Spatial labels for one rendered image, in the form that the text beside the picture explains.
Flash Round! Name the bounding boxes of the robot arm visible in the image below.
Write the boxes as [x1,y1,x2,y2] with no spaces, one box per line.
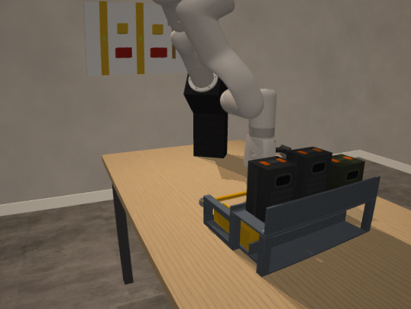
[153,0,277,138]

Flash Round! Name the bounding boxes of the yellow open bin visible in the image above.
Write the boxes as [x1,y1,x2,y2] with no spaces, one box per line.
[214,210,259,250]

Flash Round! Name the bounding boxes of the yellow bar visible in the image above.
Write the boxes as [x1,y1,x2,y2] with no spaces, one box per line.
[216,191,247,201]

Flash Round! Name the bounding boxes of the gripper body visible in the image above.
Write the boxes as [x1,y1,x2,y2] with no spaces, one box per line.
[244,135,276,168]

